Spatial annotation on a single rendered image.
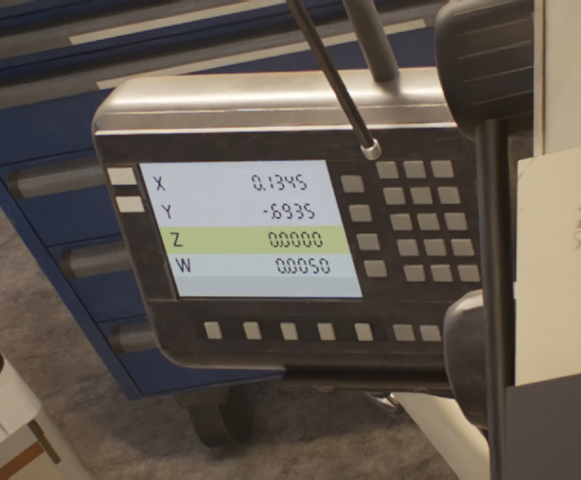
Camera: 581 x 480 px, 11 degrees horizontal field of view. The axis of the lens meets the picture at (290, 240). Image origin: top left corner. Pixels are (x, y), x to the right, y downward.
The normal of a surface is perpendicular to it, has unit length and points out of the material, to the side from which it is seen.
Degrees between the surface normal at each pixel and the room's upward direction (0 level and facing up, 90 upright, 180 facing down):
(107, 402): 0
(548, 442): 0
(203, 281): 70
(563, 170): 0
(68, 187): 90
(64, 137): 90
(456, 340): 30
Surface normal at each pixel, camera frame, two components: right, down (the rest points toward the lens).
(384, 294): -0.40, 0.51
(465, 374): -0.64, 0.22
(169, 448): -0.36, -0.64
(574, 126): -0.92, -0.30
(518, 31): -0.35, -0.24
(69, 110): -0.11, 0.76
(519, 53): -0.31, 0.01
